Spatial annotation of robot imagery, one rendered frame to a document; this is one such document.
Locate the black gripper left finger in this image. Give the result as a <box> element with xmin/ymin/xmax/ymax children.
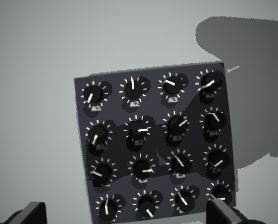
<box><xmin>0</xmin><ymin>202</ymin><xmax>47</xmax><ymax>224</ymax></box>

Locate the black knob box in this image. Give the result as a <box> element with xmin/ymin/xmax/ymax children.
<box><xmin>74</xmin><ymin>63</ymin><xmax>236</xmax><ymax>224</ymax></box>

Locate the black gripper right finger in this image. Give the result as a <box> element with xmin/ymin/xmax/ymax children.
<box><xmin>206</xmin><ymin>199</ymin><xmax>266</xmax><ymax>224</ymax></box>

